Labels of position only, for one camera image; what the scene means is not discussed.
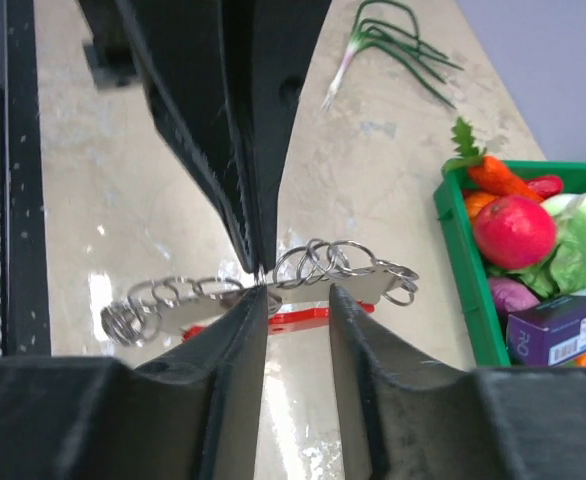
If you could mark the red chili pepper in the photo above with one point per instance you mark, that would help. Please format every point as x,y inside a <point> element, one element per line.
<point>546,186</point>

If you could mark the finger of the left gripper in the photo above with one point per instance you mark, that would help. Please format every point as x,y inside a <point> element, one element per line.
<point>268,46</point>
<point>177,49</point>

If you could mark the red apple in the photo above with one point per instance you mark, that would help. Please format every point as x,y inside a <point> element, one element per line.
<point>514,232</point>

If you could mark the white green cabbage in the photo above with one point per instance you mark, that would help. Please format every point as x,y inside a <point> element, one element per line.
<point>564,271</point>

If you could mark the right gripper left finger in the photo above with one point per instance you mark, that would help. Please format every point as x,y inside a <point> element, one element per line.
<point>191,413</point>

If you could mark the green plastic bin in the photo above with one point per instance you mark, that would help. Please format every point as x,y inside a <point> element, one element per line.
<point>467,265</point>

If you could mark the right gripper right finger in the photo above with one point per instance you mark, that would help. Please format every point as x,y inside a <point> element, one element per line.
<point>404,415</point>

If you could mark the orange carrot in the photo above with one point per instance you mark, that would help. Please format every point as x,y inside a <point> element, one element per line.
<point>486,171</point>

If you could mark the green spring onion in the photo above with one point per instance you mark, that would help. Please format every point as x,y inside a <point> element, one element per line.
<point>406,47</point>

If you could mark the purple white box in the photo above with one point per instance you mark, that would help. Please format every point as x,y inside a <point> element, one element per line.
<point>550,333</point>

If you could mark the black base frame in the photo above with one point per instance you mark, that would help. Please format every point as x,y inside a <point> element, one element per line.
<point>24,299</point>

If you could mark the purple sweet potato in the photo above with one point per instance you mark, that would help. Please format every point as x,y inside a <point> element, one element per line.
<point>510,296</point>

